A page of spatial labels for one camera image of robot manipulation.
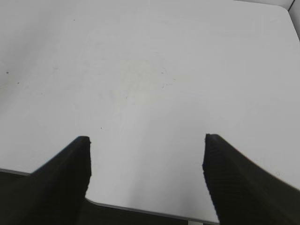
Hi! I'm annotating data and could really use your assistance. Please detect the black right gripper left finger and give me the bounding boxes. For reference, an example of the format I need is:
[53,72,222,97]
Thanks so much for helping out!
[0,136,91,225]

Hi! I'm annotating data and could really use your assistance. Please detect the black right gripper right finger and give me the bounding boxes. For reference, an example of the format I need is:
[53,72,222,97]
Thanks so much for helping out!
[202,134,300,225]

